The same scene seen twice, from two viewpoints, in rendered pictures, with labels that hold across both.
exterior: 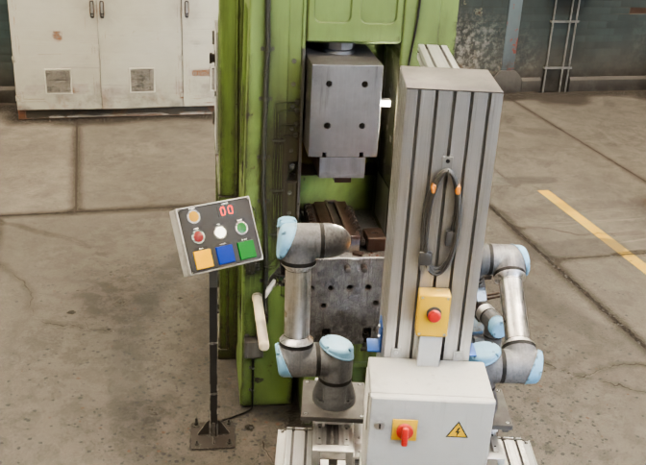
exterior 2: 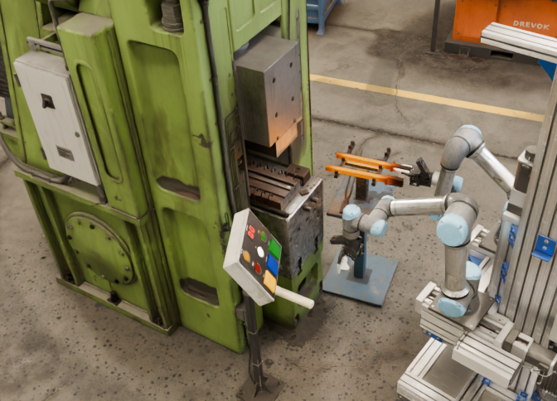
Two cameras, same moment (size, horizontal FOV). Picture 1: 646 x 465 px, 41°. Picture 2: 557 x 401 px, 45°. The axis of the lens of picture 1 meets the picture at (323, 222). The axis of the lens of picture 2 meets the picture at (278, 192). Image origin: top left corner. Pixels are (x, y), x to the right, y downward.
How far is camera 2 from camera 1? 271 cm
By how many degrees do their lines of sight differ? 43
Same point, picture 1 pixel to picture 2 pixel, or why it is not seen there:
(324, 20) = (239, 26)
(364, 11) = (259, 1)
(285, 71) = (226, 88)
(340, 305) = (303, 235)
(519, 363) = not seen: hidden behind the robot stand
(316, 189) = not seen: hidden behind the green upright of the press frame
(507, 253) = (472, 136)
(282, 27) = (218, 51)
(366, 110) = (293, 84)
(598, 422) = (402, 190)
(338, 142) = (283, 122)
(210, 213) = (249, 243)
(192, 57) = not seen: outside the picture
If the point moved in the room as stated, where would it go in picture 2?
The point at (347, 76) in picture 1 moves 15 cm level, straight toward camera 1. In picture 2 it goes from (282, 65) to (308, 75)
